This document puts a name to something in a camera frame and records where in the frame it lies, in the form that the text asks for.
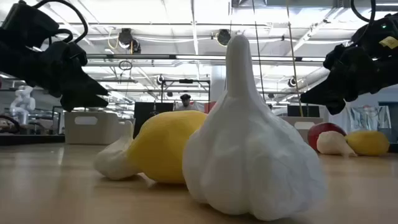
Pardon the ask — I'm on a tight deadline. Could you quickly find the white plastic basket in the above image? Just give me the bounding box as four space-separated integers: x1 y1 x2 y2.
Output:
279 116 325 146

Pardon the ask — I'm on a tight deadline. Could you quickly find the red tomato green stem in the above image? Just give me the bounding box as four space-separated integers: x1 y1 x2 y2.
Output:
307 121 348 152

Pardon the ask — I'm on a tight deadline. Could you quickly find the yellow tape tag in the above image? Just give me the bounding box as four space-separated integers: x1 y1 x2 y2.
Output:
378 36 398 50

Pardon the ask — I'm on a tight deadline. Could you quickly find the dark right gripper cable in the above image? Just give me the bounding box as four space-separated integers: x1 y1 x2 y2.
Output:
350 0 377 24

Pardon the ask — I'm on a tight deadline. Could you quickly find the long ceiling light bar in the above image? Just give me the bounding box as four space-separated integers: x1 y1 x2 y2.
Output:
86 53 326 63

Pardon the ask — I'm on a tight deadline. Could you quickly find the yellow lemon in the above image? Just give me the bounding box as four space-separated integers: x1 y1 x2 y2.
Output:
126 110 208 184
344 129 391 157

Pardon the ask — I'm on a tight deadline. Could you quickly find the red orange panel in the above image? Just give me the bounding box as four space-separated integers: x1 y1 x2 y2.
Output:
204 101 218 114

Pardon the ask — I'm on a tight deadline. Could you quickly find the large white garlic bulb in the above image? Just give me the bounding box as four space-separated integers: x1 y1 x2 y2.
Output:
182 34 327 222

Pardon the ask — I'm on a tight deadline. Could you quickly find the cluttered dark workbench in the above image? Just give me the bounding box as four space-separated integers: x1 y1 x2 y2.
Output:
0 107 65 135

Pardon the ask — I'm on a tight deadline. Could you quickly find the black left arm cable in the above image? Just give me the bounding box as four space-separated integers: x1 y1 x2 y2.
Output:
32 0 90 44

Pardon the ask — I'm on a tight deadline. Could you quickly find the black screen panel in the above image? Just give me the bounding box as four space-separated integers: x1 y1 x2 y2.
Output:
133 101 174 139

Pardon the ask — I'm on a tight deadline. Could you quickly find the translucent plastic sheet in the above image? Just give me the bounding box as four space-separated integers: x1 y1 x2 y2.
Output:
347 105 392 131

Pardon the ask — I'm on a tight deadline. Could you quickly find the black ceiling cable reel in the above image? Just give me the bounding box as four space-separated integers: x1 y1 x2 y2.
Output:
118 27 142 54
216 29 232 47

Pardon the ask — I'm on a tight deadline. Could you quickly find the beige garlic bulb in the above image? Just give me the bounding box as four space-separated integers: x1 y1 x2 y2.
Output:
316 130 358 157

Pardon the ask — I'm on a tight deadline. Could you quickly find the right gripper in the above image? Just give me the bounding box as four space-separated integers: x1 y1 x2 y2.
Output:
300 45 398 116

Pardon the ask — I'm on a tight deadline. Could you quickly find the light grey plastic basket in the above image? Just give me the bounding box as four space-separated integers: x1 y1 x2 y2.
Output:
64 111 136 145

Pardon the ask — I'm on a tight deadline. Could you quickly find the black metal table frame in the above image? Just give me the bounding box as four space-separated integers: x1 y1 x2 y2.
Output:
0 133 66 146

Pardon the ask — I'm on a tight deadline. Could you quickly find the yellow hanging cable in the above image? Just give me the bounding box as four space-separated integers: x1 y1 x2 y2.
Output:
285 0 304 118

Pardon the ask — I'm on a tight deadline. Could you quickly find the black monitor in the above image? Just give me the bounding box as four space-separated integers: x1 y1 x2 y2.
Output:
287 105 321 118

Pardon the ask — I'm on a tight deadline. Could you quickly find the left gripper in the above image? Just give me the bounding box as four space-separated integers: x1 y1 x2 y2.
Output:
0 40 109 113

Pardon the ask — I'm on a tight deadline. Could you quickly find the person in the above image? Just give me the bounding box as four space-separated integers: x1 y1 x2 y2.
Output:
174 93 200 112

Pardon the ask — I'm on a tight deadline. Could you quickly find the silver ventilation duct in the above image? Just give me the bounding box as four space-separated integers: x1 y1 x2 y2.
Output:
306 67 332 91

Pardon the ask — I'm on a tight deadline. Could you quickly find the small white garlic bulb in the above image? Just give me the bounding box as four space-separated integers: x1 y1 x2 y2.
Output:
93 120 142 181

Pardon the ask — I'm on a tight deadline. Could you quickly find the black hanging cable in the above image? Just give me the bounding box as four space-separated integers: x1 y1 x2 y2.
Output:
251 0 266 101

